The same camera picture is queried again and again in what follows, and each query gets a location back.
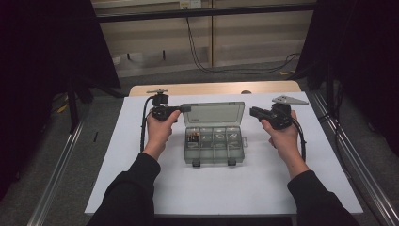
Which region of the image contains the black horizontal bar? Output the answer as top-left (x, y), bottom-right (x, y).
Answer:
top-left (95, 3), bottom-right (316, 24)

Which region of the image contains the hand-held gripper cable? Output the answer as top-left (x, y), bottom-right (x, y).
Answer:
top-left (139, 95), bottom-right (156, 153)
top-left (291, 118), bottom-right (308, 163)

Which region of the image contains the left hand-held gripper cable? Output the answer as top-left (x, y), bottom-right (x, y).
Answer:
top-left (139, 95), bottom-right (156, 153)

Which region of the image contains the white wall socket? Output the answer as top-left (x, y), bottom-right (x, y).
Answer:
top-left (179, 0), bottom-right (202, 9)

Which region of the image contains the black metal stand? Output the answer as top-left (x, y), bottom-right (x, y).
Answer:
top-left (67, 74), bottom-right (95, 135)

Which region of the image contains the black floor cable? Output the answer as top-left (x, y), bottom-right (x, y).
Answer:
top-left (185, 17), bottom-right (301, 75)

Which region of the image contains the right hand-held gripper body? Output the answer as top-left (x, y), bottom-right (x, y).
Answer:
top-left (264, 95), bottom-right (310, 130)

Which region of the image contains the person's left hand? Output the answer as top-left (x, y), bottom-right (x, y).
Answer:
top-left (142, 110), bottom-right (183, 161)

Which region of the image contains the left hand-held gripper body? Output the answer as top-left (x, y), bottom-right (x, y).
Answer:
top-left (146, 89), bottom-right (183, 122)

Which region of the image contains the wooden table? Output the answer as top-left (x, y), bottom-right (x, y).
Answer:
top-left (129, 80), bottom-right (302, 98)

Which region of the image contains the right hand-held gripper cable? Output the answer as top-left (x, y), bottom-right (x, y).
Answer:
top-left (291, 118), bottom-right (308, 163)

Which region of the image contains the grey plastic compartment box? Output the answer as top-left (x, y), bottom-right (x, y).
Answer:
top-left (182, 101), bottom-right (248, 168)

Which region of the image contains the dark curtain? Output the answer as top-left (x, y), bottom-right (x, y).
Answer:
top-left (295, 0), bottom-right (399, 158)
top-left (0, 0), bottom-right (121, 202)

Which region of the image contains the white table sheet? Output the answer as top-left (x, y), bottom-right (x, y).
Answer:
top-left (84, 91), bottom-right (364, 217)

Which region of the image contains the person's right hand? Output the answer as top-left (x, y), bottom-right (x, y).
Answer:
top-left (261, 110), bottom-right (310, 180)

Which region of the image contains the aluminium rail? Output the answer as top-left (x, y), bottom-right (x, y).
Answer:
top-left (26, 121), bottom-right (86, 226)
top-left (309, 90), bottom-right (399, 226)

